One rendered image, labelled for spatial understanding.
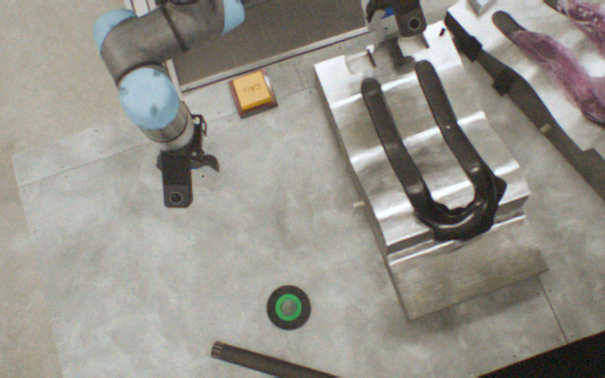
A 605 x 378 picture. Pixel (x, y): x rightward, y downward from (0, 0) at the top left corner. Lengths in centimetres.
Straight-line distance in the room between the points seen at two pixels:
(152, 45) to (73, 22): 151
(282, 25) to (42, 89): 87
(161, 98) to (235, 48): 115
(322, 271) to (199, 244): 24
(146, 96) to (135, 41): 10
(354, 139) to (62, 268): 61
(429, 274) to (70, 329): 67
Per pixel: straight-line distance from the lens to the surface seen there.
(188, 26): 99
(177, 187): 111
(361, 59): 129
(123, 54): 99
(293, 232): 125
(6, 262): 229
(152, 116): 93
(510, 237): 122
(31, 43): 251
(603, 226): 134
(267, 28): 208
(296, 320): 119
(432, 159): 118
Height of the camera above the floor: 202
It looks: 75 degrees down
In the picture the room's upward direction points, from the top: 10 degrees counter-clockwise
